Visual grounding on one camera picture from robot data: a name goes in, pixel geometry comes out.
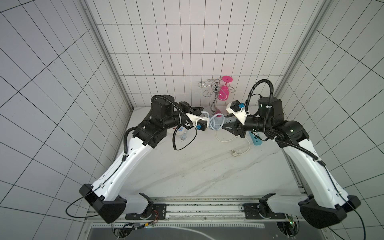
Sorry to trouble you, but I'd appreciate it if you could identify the light blue cord plug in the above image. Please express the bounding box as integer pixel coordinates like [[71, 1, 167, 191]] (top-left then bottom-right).
[[180, 133, 187, 141]]

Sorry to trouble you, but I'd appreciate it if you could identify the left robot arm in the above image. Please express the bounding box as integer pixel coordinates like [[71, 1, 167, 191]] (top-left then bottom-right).
[[79, 95, 210, 224]]

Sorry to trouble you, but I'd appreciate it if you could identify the pink plastic goblet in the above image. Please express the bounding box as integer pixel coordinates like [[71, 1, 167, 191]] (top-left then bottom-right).
[[218, 76, 233, 101]]

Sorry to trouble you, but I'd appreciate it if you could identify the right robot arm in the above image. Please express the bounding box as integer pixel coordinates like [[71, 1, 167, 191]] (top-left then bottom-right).
[[223, 79, 361, 229]]

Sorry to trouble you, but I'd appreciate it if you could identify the teal USB power strip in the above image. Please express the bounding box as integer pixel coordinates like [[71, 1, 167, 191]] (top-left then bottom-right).
[[249, 132, 263, 146]]

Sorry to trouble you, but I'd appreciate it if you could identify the light blue power cord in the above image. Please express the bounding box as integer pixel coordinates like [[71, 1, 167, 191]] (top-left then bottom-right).
[[172, 110, 226, 142]]

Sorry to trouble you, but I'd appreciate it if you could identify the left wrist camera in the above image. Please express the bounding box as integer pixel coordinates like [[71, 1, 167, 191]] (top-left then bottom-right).
[[179, 101, 204, 116]]

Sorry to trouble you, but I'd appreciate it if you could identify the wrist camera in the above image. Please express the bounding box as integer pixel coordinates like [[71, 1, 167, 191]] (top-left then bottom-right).
[[226, 100, 248, 125], [179, 101, 204, 116]]

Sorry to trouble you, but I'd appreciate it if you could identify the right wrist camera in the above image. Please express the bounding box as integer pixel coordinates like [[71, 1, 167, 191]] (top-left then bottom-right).
[[226, 100, 248, 125]]

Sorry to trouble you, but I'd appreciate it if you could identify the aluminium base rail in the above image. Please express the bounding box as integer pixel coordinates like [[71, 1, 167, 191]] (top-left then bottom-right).
[[86, 196, 307, 224]]

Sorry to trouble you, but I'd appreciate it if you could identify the white cord of teal strip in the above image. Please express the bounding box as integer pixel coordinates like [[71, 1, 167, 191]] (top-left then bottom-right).
[[214, 128, 252, 157]]

